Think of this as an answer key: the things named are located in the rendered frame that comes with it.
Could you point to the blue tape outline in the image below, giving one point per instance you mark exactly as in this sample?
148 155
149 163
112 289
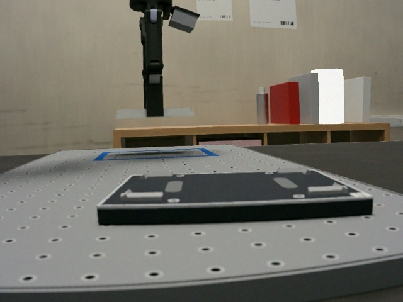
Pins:
101 156

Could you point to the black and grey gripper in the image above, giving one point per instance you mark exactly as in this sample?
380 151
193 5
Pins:
151 37

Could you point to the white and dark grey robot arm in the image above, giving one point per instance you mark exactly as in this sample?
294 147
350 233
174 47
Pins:
182 19

